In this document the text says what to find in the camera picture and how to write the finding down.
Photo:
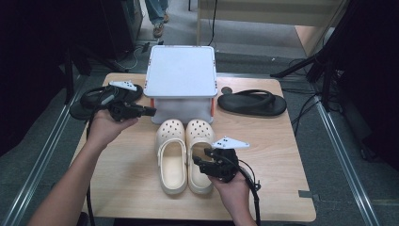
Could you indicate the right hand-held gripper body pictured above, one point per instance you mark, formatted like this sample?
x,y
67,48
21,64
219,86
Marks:
x,y
227,166

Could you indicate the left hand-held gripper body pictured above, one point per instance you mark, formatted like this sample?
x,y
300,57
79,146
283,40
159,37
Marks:
x,y
120,108

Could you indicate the cream clog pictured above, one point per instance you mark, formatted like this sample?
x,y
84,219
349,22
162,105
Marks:
x,y
197,132
172,163

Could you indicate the black flip-flop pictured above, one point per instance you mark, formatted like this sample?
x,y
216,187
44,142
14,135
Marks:
x,y
251,105
84,102

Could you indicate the white shoe rack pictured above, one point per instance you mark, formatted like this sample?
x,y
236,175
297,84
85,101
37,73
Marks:
x,y
180,72

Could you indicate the person's left hand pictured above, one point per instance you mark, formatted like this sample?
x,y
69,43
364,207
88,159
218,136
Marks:
x,y
103,130

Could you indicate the person's right hand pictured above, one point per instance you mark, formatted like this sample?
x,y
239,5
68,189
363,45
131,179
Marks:
x,y
235,194

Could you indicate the dark metal stand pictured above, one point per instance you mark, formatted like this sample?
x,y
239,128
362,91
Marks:
x,y
69,78

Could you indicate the round black table grommet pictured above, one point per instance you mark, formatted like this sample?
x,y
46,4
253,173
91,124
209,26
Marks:
x,y
226,90

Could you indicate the grey tape piece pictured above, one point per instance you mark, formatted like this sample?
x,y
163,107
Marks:
x,y
309,194

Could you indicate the black tripod stand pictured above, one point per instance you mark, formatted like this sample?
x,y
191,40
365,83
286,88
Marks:
x,y
320,59

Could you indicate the light wooden cabinet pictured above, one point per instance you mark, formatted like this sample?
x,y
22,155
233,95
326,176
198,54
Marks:
x,y
266,12

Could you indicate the metal floor rail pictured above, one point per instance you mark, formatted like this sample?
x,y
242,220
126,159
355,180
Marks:
x,y
34,172
348,169

